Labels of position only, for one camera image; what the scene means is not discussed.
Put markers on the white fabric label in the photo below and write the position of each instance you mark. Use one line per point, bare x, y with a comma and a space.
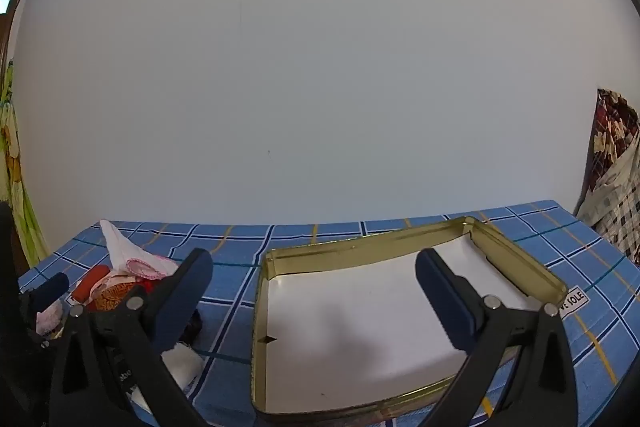
575, 304

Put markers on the green floral curtain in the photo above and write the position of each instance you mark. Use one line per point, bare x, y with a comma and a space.
15, 187

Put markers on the blue plaid bed sheet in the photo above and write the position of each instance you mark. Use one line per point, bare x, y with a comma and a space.
230, 292

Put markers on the wooden door frame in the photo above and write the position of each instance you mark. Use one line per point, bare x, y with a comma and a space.
12, 12

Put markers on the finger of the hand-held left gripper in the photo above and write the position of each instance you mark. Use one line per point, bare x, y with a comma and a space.
50, 288

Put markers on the dark red floral quilt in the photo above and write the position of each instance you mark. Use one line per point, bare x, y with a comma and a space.
610, 122

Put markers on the gold metal tin tray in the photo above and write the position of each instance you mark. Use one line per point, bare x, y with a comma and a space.
350, 317

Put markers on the checkered pale quilt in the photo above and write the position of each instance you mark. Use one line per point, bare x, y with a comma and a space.
617, 212

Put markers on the white gauze roll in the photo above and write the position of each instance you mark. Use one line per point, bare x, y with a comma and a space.
185, 364

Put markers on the white cloth with pink edging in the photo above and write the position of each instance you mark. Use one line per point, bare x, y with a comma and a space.
117, 247

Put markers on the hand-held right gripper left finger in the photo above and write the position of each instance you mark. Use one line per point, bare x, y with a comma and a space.
185, 299

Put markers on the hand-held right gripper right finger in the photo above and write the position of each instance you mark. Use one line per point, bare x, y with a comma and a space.
445, 302

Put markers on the pink fluffy sock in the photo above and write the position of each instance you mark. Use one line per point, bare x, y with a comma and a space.
47, 319

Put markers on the dark brown scrunchie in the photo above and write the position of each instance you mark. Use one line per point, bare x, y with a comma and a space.
192, 329

